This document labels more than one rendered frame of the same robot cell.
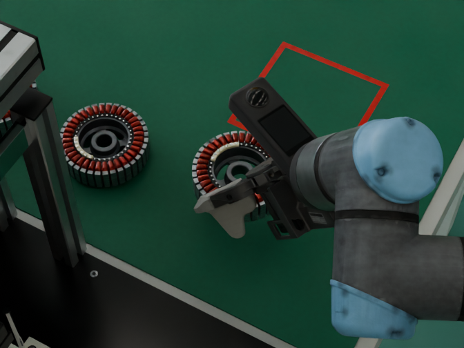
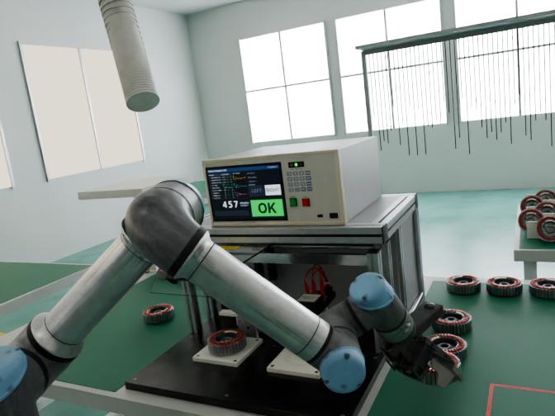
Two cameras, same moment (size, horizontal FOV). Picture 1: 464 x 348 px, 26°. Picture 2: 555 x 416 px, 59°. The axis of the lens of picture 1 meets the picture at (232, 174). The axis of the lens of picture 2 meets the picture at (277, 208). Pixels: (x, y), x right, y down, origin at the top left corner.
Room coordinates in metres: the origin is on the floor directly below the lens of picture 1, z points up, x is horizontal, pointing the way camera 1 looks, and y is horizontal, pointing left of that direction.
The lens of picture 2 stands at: (0.34, -1.04, 1.43)
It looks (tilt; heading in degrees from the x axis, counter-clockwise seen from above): 11 degrees down; 89
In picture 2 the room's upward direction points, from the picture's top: 7 degrees counter-clockwise
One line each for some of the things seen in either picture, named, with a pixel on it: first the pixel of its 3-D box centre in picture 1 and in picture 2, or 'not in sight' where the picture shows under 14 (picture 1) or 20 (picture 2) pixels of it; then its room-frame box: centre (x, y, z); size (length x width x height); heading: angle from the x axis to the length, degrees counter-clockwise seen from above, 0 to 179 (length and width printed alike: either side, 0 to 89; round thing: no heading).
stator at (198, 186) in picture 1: (239, 175); (434, 366); (0.66, -0.01, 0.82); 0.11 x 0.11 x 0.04
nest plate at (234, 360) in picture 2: not in sight; (228, 349); (0.16, 0.31, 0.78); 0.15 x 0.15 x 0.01; 61
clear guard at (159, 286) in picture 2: not in sight; (219, 264); (0.17, 0.31, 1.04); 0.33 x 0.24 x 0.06; 61
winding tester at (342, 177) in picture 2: not in sight; (296, 179); (0.44, 0.53, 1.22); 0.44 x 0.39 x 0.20; 151
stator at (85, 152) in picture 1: (104, 144); (444, 348); (0.75, 0.16, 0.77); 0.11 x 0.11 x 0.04
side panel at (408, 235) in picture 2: not in sight; (408, 266); (0.75, 0.45, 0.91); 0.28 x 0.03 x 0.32; 61
